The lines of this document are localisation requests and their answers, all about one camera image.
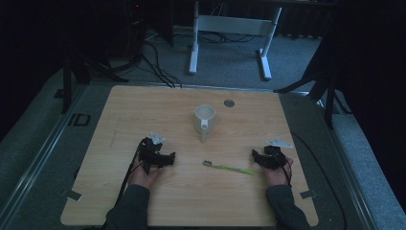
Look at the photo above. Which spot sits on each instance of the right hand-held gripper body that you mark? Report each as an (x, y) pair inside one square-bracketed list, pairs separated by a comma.
[(274, 156)]

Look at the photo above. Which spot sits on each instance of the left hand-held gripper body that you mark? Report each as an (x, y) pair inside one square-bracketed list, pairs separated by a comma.
[(150, 152)]

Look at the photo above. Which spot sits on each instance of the person's right hand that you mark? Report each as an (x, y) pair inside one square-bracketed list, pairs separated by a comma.
[(277, 177)]

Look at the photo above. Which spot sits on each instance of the person's left hand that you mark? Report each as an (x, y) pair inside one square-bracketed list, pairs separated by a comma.
[(144, 177)]

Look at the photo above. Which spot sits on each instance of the green toothbrush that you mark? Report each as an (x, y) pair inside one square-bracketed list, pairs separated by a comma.
[(230, 168)]

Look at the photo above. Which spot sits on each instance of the grey tape piece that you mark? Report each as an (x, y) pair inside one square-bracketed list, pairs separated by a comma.
[(74, 195), (308, 194)]

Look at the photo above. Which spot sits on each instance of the grey round table grommet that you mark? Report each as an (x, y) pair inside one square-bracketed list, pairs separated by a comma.
[(229, 103)]

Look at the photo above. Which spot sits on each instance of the black metal stand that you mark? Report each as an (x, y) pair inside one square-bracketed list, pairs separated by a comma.
[(328, 96), (66, 86)]

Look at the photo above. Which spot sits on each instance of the metal floor rail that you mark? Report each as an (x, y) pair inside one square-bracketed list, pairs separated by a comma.
[(38, 159)]

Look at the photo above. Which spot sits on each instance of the white metal desk frame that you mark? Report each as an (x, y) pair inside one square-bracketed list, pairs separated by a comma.
[(234, 25)]

